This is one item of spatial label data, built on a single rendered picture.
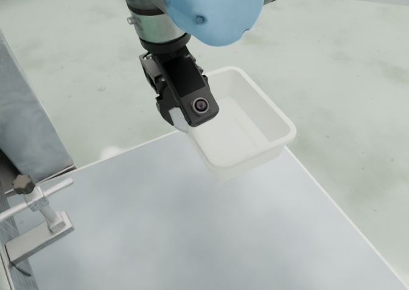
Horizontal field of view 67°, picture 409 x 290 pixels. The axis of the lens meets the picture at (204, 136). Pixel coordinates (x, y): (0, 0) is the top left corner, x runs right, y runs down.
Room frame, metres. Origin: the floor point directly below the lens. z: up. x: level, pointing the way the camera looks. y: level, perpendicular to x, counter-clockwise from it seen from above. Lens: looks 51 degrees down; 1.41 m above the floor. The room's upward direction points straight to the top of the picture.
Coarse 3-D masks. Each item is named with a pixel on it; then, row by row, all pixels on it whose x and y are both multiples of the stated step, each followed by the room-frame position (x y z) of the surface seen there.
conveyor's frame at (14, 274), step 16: (0, 192) 0.35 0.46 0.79; (0, 208) 0.29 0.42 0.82; (0, 224) 0.24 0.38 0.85; (0, 240) 0.20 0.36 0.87; (0, 256) 0.17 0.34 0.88; (0, 272) 0.15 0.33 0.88; (16, 272) 0.16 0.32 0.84; (32, 272) 0.18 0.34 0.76; (0, 288) 0.13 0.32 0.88; (16, 288) 0.13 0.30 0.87; (32, 288) 0.15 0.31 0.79
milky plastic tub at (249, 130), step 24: (216, 72) 0.51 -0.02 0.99; (240, 72) 0.51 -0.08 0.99; (216, 96) 0.50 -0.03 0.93; (240, 96) 0.49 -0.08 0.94; (264, 96) 0.44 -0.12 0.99; (216, 120) 0.44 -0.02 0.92; (240, 120) 0.44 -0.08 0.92; (264, 120) 0.42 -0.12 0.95; (288, 120) 0.38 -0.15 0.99; (216, 144) 0.38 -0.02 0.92; (240, 144) 0.38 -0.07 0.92; (264, 144) 0.38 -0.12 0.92; (216, 168) 0.28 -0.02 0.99; (240, 168) 0.30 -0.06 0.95
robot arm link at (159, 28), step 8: (128, 16) 0.36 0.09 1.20; (136, 16) 0.35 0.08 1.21; (144, 16) 0.34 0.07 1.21; (152, 16) 0.34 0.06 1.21; (160, 16) 0.34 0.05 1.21; (168, 16) 0.34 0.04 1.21; (136, 24) 0.36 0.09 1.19; (144, 24) 0.34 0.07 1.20; (152, 24) 0.34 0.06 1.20; (160, 24) 0.34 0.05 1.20; (168, 24) 0.34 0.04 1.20; (136, 32) 0.36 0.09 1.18; (144, 32) 0.34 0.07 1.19; (152, 32) 0.34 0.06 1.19; (160, 32) 0.34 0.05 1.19; (168, 32) 0.34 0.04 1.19; (176, 32) 0.35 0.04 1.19; (184, 32) 0.35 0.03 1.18; (152, 40) 0.34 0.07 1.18; (160, 40) 0.34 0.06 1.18; (168, 40) 0.34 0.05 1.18
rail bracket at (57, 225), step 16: (16, 192) 0.23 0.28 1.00; (32, 192) 0.24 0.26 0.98; (48, 192) 0.25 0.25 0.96; (16, 208) 0.22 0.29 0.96; (32, 208) 0.22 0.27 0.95; (48, 208) 0.24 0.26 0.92; (48, 224) 0.23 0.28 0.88; (64, 224) 0.24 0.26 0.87; (16, 240) 0.21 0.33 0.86; (32, 240) 0.21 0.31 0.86; (48, 240) 0.21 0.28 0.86; (16, 256) 0.18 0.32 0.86
